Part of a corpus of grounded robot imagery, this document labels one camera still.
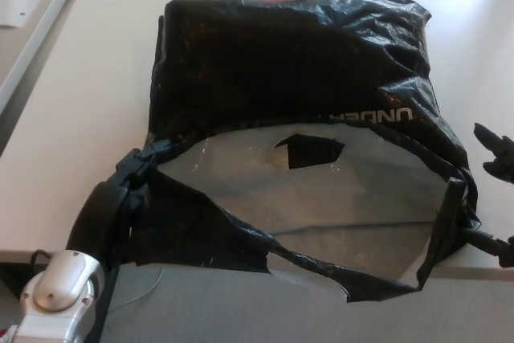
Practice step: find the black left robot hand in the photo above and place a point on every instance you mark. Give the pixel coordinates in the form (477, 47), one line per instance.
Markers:
(100, 214)

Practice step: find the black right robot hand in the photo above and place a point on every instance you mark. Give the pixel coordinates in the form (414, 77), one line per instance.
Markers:
(498, 150)

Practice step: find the black printed plastic shopping bag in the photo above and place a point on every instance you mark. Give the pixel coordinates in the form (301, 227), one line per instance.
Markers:
(261, 78)

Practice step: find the neighbouring white desk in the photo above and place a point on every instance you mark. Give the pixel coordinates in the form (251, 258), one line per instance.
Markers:
(8, 58)

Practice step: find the red shoe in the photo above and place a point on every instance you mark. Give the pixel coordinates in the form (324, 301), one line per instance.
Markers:
(6, 335)

